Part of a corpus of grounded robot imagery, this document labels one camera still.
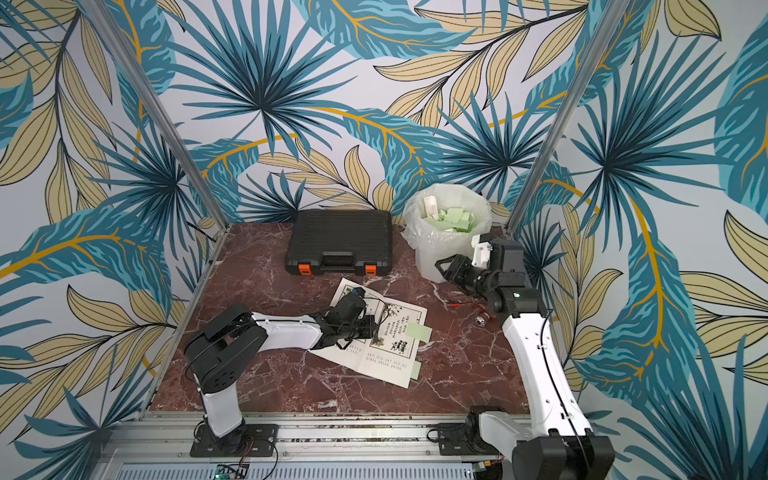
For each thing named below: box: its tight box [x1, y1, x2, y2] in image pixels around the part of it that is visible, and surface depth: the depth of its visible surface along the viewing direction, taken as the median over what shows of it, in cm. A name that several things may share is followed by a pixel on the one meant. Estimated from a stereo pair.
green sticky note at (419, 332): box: [405, 322, 433, 343], surface depth 95 cm
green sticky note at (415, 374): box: [410, 360, 422, 380], surface depth 87 cm
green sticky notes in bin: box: [424, 207, 475, 233], surface depth 96 cm
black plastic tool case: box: [285, 210, 393, 276], surface depth 108 cm
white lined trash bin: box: [401, 183, 492, 284], surface depth 92 cm
